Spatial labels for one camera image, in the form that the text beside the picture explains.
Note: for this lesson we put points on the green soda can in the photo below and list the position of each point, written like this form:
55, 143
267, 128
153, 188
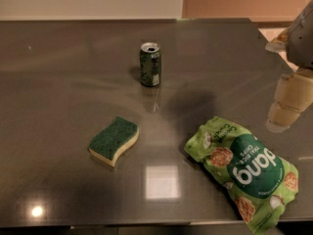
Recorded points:
150, 64

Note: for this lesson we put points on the green dang chips bag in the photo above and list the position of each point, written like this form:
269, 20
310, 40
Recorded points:
260, 183

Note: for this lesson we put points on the green and yellow sponge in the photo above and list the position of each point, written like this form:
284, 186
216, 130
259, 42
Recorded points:
109, 144

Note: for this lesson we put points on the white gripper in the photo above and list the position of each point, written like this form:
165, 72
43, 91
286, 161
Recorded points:
301, 42

